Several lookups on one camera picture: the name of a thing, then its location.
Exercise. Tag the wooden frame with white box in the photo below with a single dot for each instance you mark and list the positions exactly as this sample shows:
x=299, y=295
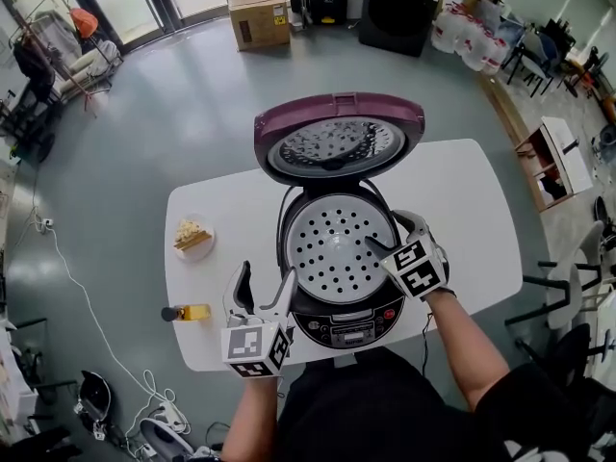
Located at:
x=563, y=161

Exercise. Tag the black round floor device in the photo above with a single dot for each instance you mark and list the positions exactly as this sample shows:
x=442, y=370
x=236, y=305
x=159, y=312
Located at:
x=94, y=395

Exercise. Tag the brown cardboard box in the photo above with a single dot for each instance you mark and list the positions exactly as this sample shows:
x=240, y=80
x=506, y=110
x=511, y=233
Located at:
x=260, y=22

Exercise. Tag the group of clear water jugs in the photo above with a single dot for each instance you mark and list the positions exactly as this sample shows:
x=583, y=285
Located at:
x=469, y=41

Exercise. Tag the black office chair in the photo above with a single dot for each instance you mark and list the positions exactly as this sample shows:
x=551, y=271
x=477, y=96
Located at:
x=572, y=349

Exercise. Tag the white round plate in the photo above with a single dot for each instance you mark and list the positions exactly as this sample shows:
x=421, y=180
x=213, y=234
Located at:
x=195, y=254

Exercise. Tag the person's left forearm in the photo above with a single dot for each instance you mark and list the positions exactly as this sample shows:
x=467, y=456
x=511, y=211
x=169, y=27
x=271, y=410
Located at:
x=250, y=417

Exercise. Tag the white and grey floor device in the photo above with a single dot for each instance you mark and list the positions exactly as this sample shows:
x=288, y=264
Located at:
x=161, y=438

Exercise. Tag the person's black clothing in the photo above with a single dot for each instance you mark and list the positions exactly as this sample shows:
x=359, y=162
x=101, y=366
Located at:
x=361, y=402

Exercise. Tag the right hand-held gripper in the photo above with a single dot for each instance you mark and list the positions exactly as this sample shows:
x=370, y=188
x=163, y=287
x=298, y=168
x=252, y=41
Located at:
x=416, y=270

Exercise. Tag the grey chair with black legs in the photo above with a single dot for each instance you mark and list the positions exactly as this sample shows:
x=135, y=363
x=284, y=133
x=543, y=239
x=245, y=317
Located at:
x=572, y=282

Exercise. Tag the white power strip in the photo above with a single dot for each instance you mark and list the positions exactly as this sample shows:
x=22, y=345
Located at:
x=168, y=409

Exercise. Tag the purple rice cooker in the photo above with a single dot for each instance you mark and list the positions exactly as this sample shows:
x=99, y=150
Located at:
x=337, y=106

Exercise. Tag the person's right forearm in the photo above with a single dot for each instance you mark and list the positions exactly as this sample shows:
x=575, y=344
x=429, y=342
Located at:
x=462, y=344

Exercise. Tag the yellow cake slice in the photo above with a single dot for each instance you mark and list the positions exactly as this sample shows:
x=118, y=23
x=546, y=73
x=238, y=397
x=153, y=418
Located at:
x=190, y=236

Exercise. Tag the black washing machine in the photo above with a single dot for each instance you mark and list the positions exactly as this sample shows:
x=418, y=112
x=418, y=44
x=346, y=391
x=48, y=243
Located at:
x=397, y=12

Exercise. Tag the dark chair with blue seat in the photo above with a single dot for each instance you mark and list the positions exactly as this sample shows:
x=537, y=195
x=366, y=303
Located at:
x=539, y=56

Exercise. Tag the yellow oil bottle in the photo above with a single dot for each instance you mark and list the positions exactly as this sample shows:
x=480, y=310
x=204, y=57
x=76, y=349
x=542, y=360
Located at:
x=192, y=312

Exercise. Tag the clothes rack with garments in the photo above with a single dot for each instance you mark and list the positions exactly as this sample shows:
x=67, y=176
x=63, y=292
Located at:
x=58, y=51

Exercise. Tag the white perforated steamer tray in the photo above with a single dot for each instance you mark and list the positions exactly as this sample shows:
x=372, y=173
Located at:
x=337, y=243

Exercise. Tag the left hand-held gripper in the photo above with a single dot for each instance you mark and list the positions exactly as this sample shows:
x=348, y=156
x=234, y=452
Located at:
x=248, y=344

